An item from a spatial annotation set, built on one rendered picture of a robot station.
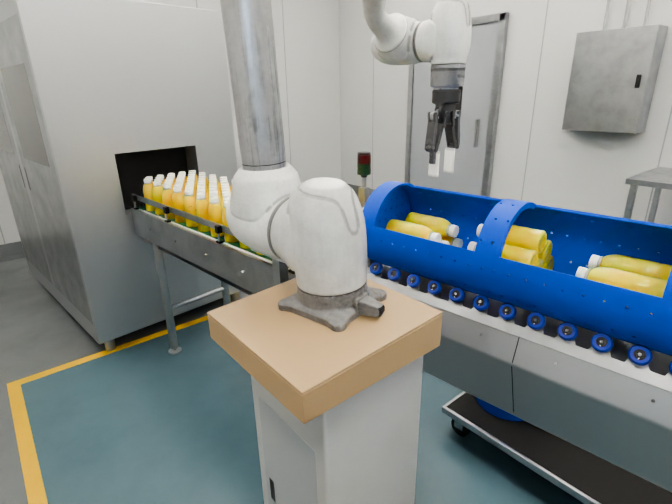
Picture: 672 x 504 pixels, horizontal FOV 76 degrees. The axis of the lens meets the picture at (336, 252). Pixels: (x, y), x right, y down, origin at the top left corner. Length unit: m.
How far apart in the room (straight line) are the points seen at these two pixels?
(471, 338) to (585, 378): 0.29
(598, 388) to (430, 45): 0.93
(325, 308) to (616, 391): 0.70
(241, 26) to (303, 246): 0.44
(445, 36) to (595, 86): 3.37
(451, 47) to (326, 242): 0.63
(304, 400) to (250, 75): 0.63
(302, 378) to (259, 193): 0.41
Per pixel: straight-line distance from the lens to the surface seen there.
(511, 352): 1.26
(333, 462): 0.98
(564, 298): 1.14
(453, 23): 1.24
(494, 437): 2.09
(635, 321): 1.12
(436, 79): 1.24
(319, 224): 0.83
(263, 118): 0.96
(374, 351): 0.82
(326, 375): 0.77
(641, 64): 4.43
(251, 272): 1.81
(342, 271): 0.86
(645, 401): 1.21
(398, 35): 1.28
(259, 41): 0.97
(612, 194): 4.75
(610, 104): 4.48
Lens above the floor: 1.52
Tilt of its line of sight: 20 degrees down
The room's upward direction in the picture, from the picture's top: 1 degrees counter-clockwise
